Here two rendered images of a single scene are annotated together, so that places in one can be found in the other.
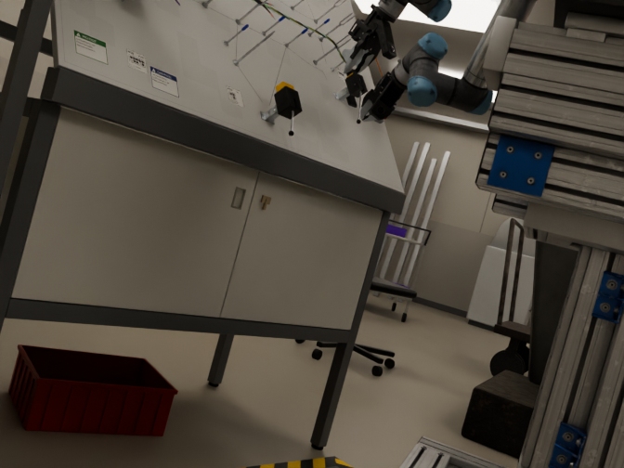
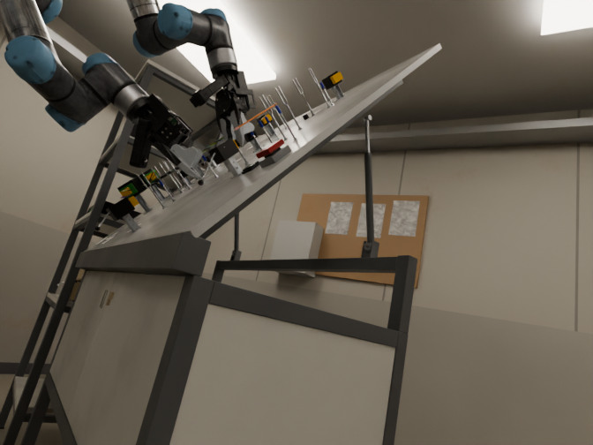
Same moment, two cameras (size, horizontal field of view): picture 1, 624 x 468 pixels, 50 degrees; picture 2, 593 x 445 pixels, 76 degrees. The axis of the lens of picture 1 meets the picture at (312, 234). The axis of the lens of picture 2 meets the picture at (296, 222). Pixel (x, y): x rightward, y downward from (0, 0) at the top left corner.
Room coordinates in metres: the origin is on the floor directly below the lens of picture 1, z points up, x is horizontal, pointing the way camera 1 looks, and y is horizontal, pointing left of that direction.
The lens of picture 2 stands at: (2.46, -0.83, 0.75)
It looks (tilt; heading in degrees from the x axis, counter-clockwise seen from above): 16 degrees up; 103
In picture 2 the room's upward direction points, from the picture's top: 13 degrees clockwise
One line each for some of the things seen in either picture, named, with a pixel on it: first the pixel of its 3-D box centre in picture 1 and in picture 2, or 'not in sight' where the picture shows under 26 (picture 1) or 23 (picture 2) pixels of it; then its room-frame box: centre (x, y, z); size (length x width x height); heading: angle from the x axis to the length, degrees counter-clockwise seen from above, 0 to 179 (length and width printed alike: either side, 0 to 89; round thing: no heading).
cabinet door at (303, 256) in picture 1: (308, 258); (116, 360); (1.95, -0.01, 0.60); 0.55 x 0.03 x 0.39; 137
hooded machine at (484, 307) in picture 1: (510, 275); not in sight; (8.00, -2.40, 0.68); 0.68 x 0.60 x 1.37; 71
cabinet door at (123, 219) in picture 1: (149, 225); (81, 328); (1.55, 0.37, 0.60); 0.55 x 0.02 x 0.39; 137
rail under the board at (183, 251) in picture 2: (266, 158); (116, 259); (1.73, 0.16, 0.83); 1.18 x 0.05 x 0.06; 137
